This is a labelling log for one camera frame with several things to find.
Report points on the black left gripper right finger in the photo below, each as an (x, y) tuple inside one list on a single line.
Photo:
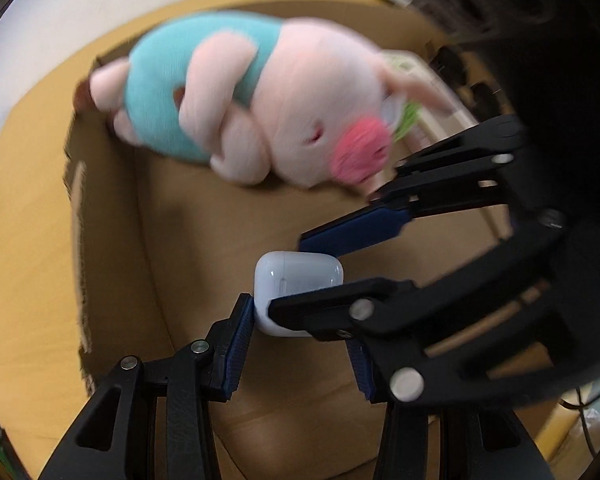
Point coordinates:
[(474, 443)]

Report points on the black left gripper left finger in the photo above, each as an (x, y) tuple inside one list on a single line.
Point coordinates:
[(113, 437)]

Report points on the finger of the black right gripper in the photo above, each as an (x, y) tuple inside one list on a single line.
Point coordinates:
[(520, 323), (479, 167)]

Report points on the white earbuds case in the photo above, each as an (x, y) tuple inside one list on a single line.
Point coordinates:
[(280, 274)]

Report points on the black sunglasses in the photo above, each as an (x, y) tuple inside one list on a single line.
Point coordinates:
[(479, 98)]

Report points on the pink pig plush toy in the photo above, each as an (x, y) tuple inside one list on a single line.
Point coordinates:
[(308, 100)]

